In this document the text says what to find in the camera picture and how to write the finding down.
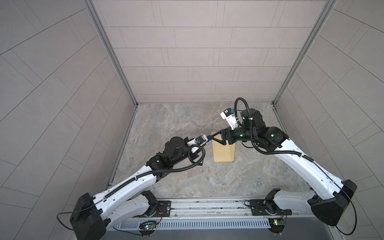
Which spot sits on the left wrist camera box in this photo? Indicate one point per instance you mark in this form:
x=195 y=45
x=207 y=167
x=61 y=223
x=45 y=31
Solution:
x=192 y=142

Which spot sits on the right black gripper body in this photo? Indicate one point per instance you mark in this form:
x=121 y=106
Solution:
x=231 y=139

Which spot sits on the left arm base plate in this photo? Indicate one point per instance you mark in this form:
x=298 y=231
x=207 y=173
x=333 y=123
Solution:
x=163 y=206

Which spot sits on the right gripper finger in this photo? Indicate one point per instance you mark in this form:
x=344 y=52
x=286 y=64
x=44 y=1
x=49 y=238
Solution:
x=218 y=134
x=220 y=141

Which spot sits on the blue white glue stick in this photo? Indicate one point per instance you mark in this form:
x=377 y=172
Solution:
x=202 y=140

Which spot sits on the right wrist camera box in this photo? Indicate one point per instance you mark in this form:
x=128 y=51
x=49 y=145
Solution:
x=229 y=115

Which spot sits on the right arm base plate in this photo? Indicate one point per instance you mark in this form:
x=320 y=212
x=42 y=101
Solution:
x=266 y=208

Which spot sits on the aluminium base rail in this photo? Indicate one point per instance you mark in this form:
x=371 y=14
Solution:
x=221 y=208

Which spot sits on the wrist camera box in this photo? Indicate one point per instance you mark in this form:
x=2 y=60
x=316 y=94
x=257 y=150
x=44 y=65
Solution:
x=192 y=142
x=229 y=115

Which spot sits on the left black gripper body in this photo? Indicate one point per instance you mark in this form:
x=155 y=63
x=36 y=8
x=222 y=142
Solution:
x=193 y=156

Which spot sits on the right green circuit board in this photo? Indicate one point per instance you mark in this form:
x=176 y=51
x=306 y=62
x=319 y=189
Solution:
x=277 y=225

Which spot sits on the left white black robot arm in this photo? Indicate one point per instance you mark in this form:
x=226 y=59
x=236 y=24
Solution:
x=94 y=215

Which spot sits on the white slotted cable duct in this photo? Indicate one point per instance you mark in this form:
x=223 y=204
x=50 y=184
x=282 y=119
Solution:
x=212 y=224

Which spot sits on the left green circuit board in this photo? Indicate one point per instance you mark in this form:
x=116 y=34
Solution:
x=148 y=226

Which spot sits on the yellow paper envelope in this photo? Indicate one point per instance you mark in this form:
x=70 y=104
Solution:
x=223 y=153

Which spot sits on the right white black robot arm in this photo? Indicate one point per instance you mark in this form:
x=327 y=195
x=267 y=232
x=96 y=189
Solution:
x=328 y=197

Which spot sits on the green circuit board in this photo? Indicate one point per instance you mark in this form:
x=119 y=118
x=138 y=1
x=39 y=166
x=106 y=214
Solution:
x=148 y=226
x=277 y=225

